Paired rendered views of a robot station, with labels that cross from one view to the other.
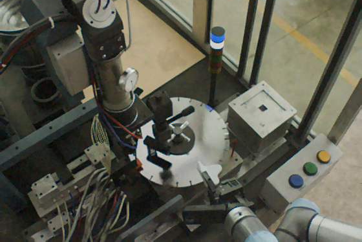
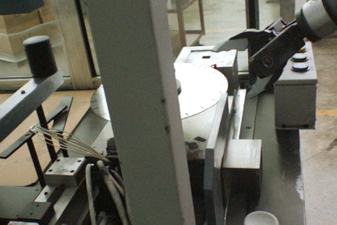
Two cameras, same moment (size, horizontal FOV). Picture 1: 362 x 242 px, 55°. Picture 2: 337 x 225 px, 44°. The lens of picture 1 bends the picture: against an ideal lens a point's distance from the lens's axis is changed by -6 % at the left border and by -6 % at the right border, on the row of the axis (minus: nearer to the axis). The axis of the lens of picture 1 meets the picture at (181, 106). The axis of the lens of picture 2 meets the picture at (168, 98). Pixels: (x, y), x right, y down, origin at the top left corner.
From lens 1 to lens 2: 0.84 m
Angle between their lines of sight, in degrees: 39
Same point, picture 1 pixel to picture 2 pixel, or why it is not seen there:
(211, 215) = (284, 41)
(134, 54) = not seen: hidden behind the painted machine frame
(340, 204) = (327, 195)
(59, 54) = not seen: outside the picture
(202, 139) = (182, 78)
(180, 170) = (191, 100)
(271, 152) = (244, 100)
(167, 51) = (56, 105)
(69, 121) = (13, 106)
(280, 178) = (285, 74)
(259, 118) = (212, 61)
